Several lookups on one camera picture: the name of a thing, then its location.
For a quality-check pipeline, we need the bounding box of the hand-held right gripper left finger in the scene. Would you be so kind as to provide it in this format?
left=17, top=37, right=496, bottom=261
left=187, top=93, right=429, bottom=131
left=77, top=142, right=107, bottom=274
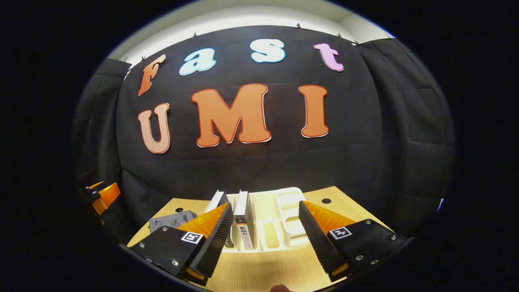
left=129, top=202, right=235, bottom=287

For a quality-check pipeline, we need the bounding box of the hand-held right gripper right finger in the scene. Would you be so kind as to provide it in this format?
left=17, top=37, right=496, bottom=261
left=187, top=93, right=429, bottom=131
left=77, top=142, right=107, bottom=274
left=298, top=200, right=408, bottom=283

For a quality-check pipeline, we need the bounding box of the white plastic bookshelf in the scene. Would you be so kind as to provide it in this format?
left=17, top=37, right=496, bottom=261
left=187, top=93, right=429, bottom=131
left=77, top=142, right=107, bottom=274
left=221, top=187, right=313, bottom=253

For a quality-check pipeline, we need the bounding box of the blue book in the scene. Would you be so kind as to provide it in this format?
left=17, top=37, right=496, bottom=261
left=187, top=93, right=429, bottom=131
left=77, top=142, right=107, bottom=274
left=204, top=189, right=230, bottom=215

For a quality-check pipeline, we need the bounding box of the grey schoolbag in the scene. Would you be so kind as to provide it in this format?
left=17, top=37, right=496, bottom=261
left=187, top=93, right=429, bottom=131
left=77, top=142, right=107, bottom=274
left=148, top=210, right=198, bottom=234

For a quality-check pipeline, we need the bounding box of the black backdrop cloth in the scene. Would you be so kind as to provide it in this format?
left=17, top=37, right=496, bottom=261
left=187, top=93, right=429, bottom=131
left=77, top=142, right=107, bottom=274
left=73, top=25, right=455, bottom=240

